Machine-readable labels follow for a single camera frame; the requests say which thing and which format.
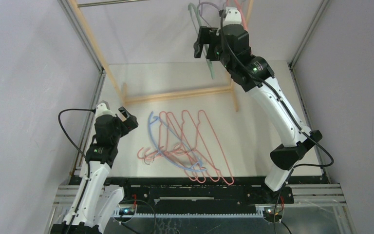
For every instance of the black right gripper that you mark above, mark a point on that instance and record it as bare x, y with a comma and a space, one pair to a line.
203, 42

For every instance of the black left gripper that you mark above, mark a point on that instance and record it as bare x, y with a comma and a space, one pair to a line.
129, 124

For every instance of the purple plastic hanger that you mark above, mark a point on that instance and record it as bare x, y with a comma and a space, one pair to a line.
203, 4

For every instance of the green plastic hanger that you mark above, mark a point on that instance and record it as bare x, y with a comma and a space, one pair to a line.
197, 23

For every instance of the blue plastic hanger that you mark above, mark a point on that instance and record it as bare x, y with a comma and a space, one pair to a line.
196, 167

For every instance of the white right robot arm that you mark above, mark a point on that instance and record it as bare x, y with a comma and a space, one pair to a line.
230, 46

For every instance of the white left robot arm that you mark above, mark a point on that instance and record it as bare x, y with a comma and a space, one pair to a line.
89, 214

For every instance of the pink hanger on rod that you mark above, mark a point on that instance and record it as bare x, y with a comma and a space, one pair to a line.
238, 6

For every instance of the metal hanging rod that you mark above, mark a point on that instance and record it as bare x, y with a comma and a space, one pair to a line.
107, 2

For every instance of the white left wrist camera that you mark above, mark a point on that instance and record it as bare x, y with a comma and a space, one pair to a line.
102, 108

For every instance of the wooden hanger rack frame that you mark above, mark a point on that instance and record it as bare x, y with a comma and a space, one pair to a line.
146, 50

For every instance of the pink wire hanger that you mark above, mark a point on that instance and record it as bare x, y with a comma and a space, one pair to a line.
189, 143
212, 141
168, 142
199, 143

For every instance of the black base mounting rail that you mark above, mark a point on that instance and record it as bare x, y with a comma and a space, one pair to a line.
177, 196

